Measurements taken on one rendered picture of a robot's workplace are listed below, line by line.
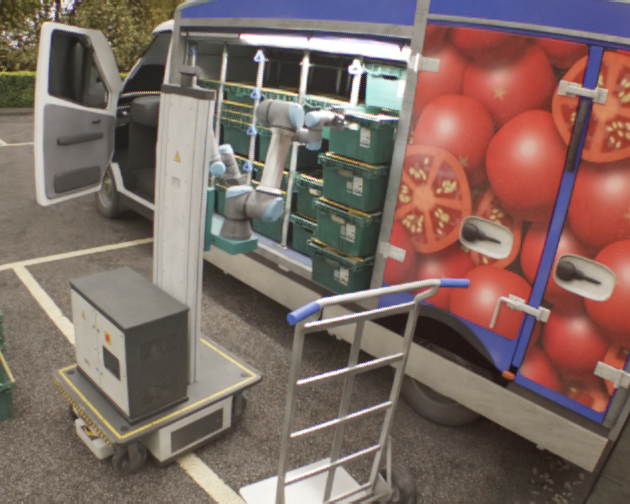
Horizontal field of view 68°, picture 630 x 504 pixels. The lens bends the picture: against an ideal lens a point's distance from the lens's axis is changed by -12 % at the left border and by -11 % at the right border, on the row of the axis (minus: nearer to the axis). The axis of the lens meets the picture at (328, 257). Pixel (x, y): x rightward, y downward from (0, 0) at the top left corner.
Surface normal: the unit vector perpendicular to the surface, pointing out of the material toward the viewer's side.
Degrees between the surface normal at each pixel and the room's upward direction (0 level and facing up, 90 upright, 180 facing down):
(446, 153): 90
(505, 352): 90
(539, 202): 90
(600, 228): 90
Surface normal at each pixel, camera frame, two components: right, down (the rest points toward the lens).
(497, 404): -0.67, 0.18
